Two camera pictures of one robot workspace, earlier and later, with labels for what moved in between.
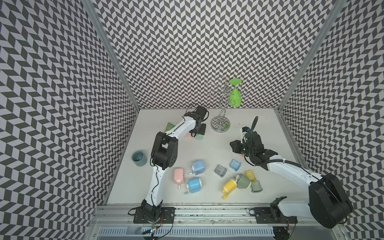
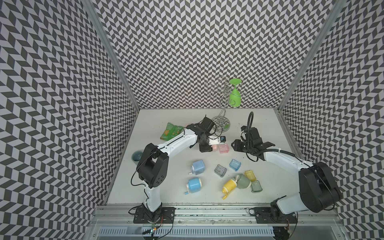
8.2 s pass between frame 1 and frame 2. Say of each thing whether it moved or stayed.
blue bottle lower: stayed
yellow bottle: stayed
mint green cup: moved
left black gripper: moved
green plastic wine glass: stayed
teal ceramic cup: stayed
